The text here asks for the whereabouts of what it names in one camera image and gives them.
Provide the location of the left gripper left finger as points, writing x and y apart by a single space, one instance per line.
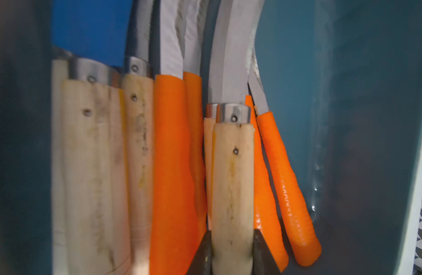
202 261

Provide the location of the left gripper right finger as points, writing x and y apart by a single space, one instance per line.
263 261

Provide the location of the orange handle sickle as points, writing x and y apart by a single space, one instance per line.
193 17
265 212
297 222

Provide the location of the blue blade orange sickle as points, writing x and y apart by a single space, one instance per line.
174 236

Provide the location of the blue blade wooden sickle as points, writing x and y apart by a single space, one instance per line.
93 148

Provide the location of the dark blue storage tray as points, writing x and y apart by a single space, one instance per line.
343 80

